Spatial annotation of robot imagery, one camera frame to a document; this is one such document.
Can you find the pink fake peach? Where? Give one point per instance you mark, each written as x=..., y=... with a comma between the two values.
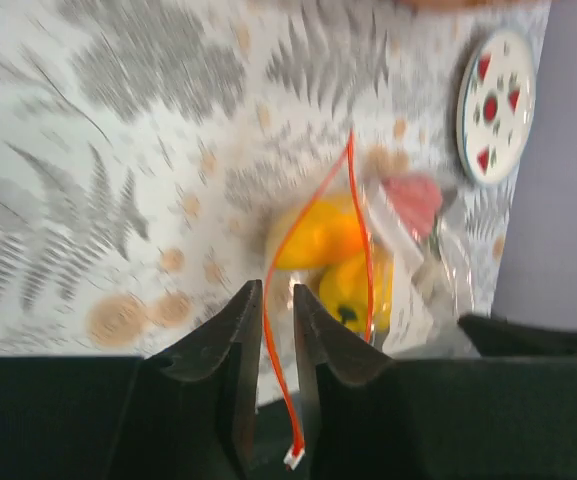
x=417, y=199

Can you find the orange yellow fake mango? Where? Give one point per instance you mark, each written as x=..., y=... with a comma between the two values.
x=328, y=234

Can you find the watermelon pattern round plate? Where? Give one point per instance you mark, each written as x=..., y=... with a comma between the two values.
x=495, y=107

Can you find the yellow fake bell pepper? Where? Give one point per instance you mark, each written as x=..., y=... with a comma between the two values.
x=343, y=290

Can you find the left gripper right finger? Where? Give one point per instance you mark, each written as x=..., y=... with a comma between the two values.
x=368, y=416

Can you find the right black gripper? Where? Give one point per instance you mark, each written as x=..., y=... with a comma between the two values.
x=493, y=337

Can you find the clear zip top bag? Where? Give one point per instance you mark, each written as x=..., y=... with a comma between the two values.
x=422, y=268

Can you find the floral table mat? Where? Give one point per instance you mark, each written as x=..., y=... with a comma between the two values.
x=146, y=145

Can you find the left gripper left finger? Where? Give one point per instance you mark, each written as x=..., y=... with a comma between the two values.
x=187, y=412

